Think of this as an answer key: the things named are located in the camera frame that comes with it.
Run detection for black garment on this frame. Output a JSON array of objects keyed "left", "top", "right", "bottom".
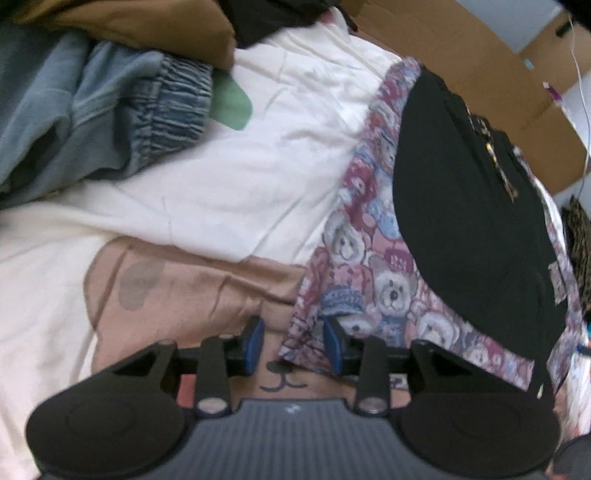
[{"left": 222, "top": 0, "right": 342, "bottom": 47}]

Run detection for white cable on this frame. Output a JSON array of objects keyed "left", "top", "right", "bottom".
[{"left": 566, "top": 9, "right": 591, "bottom": 177}]

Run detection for blue jeans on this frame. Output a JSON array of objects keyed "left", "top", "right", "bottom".
[{"left": 0, "top": 21, "right": 215, "bottom": 195}]

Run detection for bear print garment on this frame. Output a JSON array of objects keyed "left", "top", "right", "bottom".
[{"left": 277, "top": 56, "right": 585, "bottom": 402}]

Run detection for black drawstring shorts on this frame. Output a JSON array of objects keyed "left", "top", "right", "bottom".
[{"left": 392, "top": 69, "right": 570, "bottom": 354}]

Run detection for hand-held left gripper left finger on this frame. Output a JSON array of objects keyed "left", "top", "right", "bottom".
[{"left": 111, "top": 318, "right": 266, "bottom": 415}]

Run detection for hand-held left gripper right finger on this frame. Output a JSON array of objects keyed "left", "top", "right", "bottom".
[{"left": 322, "top": 318, "right": 481, "bottom": 416}]

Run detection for cream bear print bed sheet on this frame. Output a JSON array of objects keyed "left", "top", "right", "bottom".
[{"left": 0, "top": 9, "right": 591, "bottom": 480}]

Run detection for brown garment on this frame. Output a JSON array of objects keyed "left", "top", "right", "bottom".
[{"left": 18, "top": 0, "right": 236, "bottom": 72}]

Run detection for brown cardboard sheet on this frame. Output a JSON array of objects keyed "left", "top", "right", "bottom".
[{"left": 337, "top": 0, "right": 591, "bottom": 197}]

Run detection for leopard print cloth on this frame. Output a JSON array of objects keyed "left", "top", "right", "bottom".
[{"left": 558, "top": 196, "right": 591, "bottom": 319}]

